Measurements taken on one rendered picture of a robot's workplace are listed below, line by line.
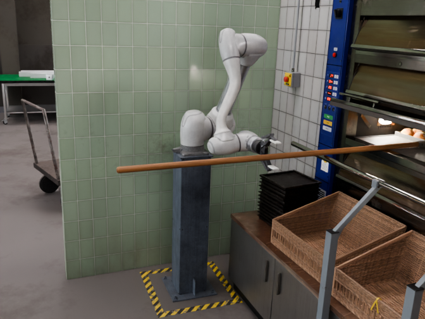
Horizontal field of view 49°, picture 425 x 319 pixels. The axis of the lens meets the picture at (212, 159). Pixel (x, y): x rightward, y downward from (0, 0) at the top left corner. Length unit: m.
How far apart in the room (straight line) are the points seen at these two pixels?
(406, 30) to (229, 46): 0.92
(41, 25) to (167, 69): 6.67
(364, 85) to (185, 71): 1.25
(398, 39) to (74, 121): 2.03
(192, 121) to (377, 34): 1.18
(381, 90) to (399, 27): 0.33
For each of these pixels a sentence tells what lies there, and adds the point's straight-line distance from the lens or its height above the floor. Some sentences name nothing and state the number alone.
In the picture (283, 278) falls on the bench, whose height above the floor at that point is 0.48.
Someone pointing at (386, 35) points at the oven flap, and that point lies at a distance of 2.71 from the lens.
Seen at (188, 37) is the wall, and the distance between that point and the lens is 3.33.
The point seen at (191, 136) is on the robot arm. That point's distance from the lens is 2.95.
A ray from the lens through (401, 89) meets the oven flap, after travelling 2.61.
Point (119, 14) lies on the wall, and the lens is 3.20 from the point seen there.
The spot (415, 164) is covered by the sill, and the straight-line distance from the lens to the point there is 2.56.
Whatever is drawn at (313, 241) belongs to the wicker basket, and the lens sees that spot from 2.88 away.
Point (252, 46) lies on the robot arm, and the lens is 2.76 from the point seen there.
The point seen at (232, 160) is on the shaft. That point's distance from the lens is 2.23.
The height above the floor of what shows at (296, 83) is 1.43.
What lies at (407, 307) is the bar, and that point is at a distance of 1.87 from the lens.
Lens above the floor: 1.82
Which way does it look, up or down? 16 degrees down
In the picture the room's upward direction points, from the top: 2 degrees clockwise
